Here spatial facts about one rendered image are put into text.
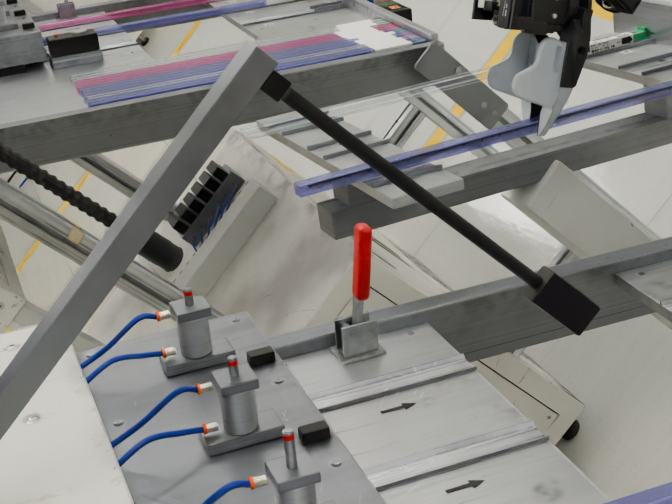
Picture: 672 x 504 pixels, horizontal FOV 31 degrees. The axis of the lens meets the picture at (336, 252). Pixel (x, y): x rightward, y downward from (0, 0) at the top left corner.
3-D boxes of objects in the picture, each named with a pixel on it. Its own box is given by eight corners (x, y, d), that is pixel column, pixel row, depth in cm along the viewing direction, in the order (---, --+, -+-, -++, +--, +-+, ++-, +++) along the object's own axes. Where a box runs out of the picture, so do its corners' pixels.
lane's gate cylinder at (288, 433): (295, 462, 65) (291, 425, 64) (299, 468, 64) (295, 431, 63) (284, 465, 65) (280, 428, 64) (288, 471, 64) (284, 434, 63)
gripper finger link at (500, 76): (472, 122, 116) (487, 26, 113) (524, 124, 118) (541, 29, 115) (488, 131, 113) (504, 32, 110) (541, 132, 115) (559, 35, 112)
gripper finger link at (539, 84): (496, 134, 112) (506, 33, 110) (550, 135, 114) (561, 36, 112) (514, 139, 109) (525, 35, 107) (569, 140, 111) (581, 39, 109)
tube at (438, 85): (640, 38, 143) (639, 28, 143) (647, 39, 142) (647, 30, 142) (241, 138, 127) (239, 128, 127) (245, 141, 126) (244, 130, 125)
